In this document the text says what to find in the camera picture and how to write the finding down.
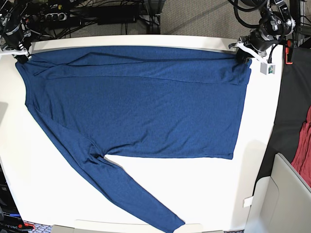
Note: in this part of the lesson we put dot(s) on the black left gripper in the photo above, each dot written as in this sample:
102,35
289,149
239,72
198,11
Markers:
258,40

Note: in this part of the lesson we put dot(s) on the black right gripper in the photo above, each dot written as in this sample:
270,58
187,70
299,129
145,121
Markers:
13,40

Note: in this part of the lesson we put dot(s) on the blue long-sleeve T-shirt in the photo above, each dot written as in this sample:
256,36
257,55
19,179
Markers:
138,102

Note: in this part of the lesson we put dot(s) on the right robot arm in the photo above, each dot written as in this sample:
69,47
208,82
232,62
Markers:
11,13

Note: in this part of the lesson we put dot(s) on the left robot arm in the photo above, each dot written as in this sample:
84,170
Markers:
274,25

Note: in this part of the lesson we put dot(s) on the red clamp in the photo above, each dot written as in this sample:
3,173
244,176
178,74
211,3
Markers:
288,52

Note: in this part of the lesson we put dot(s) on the black cloth sheet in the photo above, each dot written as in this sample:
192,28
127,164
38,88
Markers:
293,104

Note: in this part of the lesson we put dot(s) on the black power supply box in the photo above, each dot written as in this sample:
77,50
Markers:
116,14

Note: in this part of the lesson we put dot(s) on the dark red cloth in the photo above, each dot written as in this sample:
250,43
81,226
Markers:
302,159

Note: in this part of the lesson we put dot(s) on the grey plastic bin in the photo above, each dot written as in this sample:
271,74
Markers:
281,202

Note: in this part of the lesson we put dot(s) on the grey tray at bottom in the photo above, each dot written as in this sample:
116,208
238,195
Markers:
84,226

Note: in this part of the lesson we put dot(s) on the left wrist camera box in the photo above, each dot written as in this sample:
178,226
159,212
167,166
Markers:
267,68

